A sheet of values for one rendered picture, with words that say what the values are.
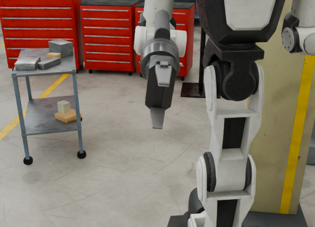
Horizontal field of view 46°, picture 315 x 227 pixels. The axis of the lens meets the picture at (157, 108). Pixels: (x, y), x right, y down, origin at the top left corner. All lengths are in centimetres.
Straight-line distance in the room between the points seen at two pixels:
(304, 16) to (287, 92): 118
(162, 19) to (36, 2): 474
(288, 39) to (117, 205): 197
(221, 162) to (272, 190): 150
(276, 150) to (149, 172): 114
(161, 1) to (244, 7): 24
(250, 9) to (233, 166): 52
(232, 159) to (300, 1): 54
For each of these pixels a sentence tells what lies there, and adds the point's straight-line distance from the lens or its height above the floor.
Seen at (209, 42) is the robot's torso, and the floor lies 148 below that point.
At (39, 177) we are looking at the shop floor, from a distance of 331.
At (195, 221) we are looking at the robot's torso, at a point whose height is 74.
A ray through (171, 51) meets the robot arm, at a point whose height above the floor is 156.
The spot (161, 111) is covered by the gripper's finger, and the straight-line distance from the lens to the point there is 79.
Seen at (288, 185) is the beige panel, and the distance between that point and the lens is 274.
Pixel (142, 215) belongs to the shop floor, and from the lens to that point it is 279.
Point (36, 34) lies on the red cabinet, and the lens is 567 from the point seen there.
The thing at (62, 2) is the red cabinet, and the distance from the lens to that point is 547.
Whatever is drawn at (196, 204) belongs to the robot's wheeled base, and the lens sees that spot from 170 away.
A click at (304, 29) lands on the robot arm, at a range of 130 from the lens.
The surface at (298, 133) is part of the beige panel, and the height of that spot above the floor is 67.
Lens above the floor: 178
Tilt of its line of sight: 24 degrees down
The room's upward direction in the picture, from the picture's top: straight up
